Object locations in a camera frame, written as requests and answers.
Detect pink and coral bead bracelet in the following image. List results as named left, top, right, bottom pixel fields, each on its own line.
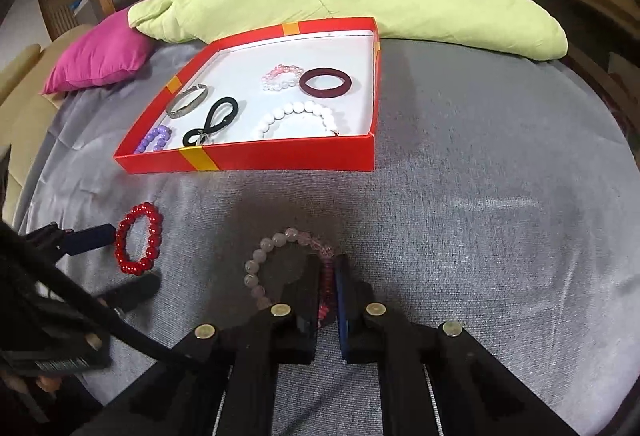
left=243, top=227, right=338, bottom=328

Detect purple bead bracelet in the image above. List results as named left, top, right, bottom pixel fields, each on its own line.
left=133, top=125, right=174, bottom=156

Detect silver metal bangle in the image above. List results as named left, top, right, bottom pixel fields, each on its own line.
left=165, top=84, right=209, bottom=120

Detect black hair tie with ring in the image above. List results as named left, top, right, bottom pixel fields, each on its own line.
left=181, top=96, right=240, bottom=148

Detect white pearl bead bracelet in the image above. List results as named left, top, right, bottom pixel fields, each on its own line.
left=260, top=98, right=343, bottom=139

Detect maroon hair tie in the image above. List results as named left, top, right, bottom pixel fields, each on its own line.
left=298, top=66, right=354, bottom=99

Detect pale pink bead bracelet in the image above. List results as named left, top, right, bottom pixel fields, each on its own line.
left=260, top=63, right=306, bottom=93

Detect beige leather sofa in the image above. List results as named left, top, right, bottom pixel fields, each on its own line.
left=0, top=24, right=91, bottom=222

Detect magenta pillow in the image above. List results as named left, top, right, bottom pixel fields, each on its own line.
left=41, top=9, right=154, bottom=95

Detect red shallow box tray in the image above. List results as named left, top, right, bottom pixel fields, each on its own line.
left=114, top=17, right=381, bottom=174

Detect grey bed blanket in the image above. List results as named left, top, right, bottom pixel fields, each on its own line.
left=14, top=40, right=639, bottom=435

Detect light green quilt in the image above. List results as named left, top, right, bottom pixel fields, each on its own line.
left=128, top=0, right=568, bottom=61

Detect red bead bracelet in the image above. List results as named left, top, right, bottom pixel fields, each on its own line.
left=114, top=201, right=165, bottom=277

